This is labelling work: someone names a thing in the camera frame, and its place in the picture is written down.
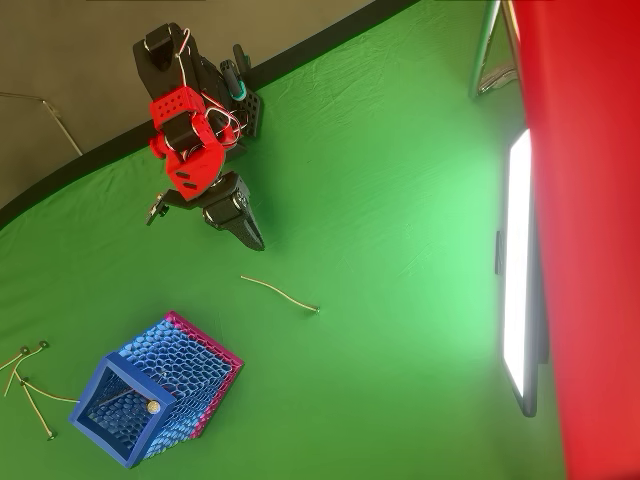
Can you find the blue and pink mesh basket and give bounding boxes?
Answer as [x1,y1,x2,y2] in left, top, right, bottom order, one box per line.
[68,309,245,470]

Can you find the teal and black screwdriver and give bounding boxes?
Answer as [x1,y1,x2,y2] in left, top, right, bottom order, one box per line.
[219,43,250,104]

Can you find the green cloth with black rim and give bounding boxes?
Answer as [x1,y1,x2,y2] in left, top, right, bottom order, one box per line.
[0,0,569,480]

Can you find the black monitor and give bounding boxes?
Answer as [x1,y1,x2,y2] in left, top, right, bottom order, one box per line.
[494,127,551,419]

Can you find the chrome tube stand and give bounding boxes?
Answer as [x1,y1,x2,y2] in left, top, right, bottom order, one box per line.
[468,0,521,101]

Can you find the red blurred cover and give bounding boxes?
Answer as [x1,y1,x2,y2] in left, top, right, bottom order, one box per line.
[508,0,640,480]

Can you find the small wrist camera board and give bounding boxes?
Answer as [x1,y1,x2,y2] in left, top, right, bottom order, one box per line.
[145,191,174,227]

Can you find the thin grey cable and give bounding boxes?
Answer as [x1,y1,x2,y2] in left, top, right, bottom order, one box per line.
[0,91,84,157]

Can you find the grey cables on table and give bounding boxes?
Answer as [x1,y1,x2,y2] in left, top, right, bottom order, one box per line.
[18,378,81,404]

